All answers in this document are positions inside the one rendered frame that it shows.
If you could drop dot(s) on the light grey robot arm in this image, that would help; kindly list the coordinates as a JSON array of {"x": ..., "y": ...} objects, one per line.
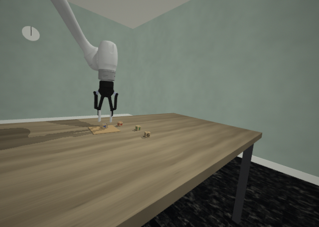
[{"x": 104, "y": 58}]

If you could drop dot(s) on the tan flat mat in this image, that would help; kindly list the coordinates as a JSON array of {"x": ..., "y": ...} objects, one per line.
[{"x": 99, "y": 130}]

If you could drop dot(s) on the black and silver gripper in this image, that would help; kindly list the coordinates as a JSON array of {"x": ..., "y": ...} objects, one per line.
[{"x": 106, "y": 89}]

